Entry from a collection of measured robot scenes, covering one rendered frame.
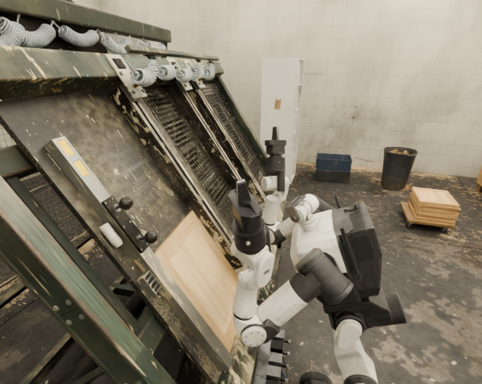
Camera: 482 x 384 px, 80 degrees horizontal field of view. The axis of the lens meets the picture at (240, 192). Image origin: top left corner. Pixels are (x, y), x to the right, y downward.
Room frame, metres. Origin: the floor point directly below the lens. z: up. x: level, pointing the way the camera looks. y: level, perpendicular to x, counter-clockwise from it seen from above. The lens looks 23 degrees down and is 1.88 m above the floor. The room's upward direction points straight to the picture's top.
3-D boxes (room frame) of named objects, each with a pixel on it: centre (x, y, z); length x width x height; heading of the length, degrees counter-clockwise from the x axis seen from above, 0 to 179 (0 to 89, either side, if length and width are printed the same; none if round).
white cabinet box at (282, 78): (5.16, -0.70, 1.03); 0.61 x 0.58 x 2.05; 162
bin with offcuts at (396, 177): (4.72, -2.67, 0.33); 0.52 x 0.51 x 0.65; 162
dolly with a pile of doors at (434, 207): (3.43, -2.45, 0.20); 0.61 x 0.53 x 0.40; 162
